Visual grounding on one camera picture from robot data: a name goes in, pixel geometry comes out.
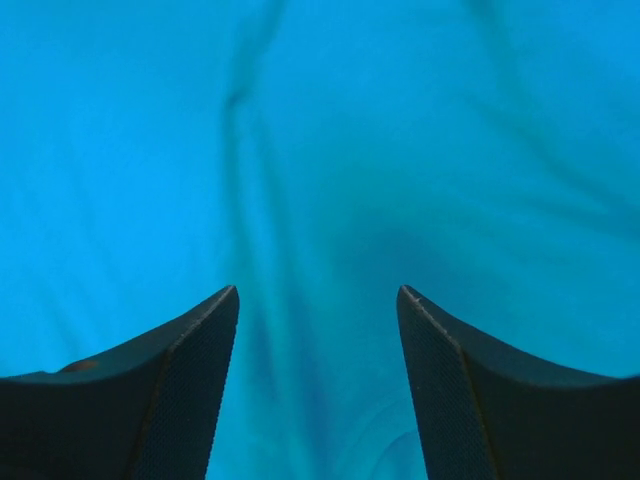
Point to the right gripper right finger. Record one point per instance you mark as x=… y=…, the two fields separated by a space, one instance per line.
x=487 y=410

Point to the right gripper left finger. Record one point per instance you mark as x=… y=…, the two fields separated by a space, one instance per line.
x=145 y=409

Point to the blue t shirt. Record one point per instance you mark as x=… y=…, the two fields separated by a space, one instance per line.
x=318 y=155

